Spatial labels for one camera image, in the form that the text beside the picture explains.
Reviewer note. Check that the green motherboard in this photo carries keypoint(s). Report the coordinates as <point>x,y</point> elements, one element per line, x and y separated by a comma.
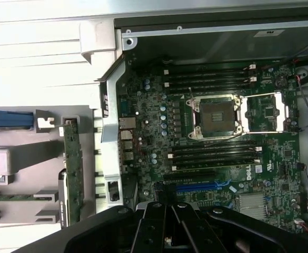
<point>274,163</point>

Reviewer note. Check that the grey parts rack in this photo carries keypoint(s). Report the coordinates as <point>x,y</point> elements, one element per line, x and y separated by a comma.
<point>45,182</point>

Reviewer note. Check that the silver chipset heatsink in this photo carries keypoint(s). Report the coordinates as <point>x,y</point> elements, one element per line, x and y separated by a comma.
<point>251,206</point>

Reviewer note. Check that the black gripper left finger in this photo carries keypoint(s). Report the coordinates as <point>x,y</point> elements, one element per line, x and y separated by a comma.
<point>103,229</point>

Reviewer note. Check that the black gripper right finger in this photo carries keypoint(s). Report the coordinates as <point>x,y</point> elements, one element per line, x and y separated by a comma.
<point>248,232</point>

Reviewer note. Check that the open black PC case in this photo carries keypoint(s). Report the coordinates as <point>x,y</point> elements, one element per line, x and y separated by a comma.
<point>222,44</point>

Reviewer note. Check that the blue expansion slot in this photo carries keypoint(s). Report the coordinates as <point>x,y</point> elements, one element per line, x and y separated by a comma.
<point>196,187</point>

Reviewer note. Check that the thin locking lever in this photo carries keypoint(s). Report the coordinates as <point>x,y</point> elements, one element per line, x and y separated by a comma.
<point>192,93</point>

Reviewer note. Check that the CPU socket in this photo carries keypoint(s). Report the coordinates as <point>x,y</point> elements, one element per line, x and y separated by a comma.
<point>214,116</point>

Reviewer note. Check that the coin cell battery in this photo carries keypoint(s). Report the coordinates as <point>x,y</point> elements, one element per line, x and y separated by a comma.
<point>281,81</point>

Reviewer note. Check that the green RAM stick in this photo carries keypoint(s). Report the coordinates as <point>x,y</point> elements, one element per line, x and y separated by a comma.
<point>11,197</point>

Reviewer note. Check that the metal socket cover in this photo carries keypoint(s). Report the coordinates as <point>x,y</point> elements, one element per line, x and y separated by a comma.
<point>243,118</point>

